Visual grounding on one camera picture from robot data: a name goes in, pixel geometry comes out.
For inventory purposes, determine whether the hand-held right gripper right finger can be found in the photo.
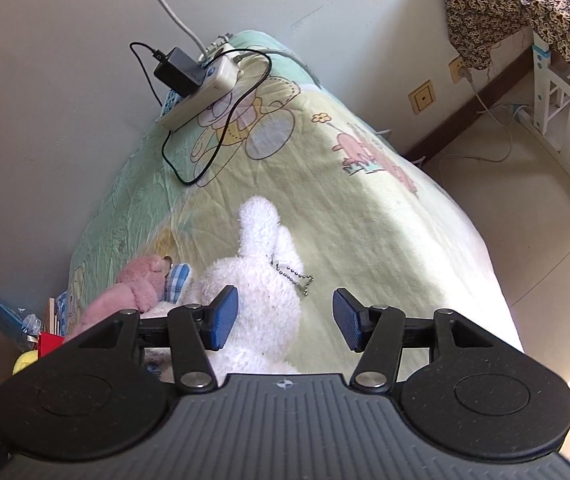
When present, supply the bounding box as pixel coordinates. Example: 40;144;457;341
332;287;496;392

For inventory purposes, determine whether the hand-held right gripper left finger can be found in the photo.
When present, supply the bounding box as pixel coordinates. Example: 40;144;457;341
65;285;240;393

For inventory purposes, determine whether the white plush rabbit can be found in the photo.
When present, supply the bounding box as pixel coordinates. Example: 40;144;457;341
142;196;302;386

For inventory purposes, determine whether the cartoon printed bed sheet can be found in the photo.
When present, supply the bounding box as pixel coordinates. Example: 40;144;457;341
65;30;526;386

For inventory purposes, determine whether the pink plush bear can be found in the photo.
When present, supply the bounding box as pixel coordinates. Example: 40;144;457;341
67;254;193;341

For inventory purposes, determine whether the red box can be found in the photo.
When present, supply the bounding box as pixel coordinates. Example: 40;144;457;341
38;331;67;359

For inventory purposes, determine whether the blue plastic bag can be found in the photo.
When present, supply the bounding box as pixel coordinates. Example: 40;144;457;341
0;292;42;352

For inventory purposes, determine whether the white power strip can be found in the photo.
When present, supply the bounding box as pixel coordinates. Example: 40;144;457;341
159;42;246;131

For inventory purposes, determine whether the black power adapter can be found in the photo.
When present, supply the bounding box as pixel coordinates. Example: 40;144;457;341
153;47;206;97

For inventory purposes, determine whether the white wooden stool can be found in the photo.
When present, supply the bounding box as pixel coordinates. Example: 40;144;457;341
527;30;570;206

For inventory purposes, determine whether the small table with patterned cloth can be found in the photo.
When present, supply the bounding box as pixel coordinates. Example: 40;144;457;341
442;0;570;166

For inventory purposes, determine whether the metal ball chain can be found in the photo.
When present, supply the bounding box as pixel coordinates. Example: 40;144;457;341
269;257;316;302

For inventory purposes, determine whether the black adapter cable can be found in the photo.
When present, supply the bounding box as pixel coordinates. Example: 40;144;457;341
130;41;272;187

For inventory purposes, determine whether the yellow wall socket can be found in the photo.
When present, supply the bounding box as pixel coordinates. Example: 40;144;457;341
409;79;438;115

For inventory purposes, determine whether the white floor cable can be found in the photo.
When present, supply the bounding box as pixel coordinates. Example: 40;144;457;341
437;80;533;167

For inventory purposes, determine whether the wall socket with plug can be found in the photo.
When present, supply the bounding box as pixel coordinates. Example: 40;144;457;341
449;56;476;86

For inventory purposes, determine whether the white power strip cord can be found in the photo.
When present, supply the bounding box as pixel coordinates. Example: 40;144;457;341
115;0;206;55

